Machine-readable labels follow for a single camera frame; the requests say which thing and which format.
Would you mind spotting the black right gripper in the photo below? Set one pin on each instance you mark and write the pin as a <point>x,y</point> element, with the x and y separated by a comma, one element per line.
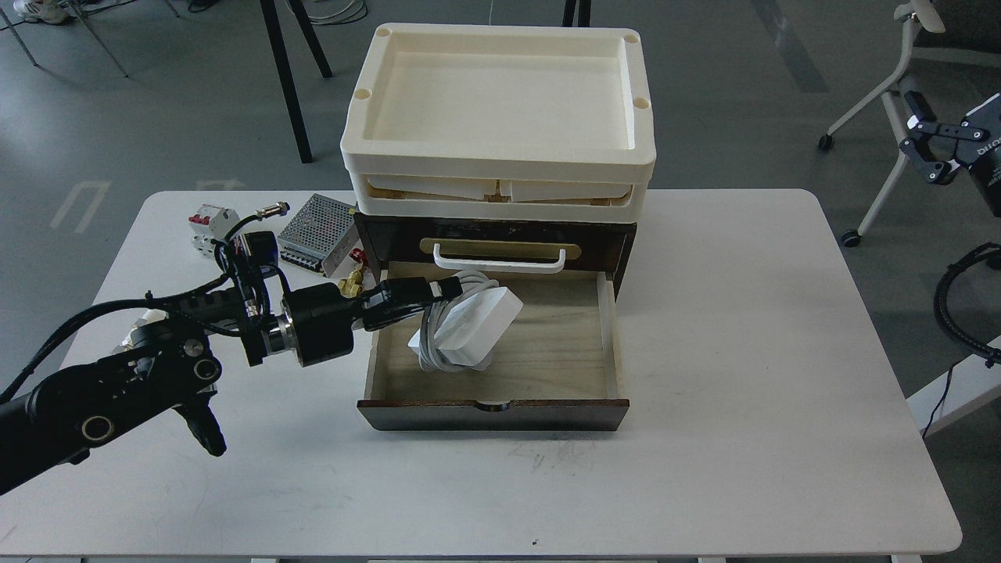
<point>939,150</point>

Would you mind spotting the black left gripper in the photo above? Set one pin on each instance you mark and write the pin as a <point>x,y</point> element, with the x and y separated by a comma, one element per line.
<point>317,322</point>

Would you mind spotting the white power strip with cable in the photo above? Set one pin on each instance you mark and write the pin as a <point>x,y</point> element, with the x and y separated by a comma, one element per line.
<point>461,334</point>

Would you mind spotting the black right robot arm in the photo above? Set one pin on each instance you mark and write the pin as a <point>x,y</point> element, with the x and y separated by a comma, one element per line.
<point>938,150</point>

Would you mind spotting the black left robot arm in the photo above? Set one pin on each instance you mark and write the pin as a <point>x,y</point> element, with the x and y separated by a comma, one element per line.
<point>169,364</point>

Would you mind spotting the metal mesh power supply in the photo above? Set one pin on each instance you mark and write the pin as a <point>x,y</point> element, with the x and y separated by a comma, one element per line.
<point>320,235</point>

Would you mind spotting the white office chair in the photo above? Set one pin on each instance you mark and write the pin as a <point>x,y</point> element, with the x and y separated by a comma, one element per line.
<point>964,25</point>

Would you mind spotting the open wooden drawer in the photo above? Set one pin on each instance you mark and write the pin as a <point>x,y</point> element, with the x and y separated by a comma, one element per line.
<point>557,368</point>

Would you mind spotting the cream plastic stacked tray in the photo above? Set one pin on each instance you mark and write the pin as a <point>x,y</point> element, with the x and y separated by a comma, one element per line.
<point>501,123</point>

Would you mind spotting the white red circuit breaker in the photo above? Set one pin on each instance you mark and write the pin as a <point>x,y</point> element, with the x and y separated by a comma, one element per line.
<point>209,223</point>

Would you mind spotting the brass valve red handle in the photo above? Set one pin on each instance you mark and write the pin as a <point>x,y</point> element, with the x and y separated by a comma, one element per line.
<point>353,284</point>

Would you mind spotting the white drawer handle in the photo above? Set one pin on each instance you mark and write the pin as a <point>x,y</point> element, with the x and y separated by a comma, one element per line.
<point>523,267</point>

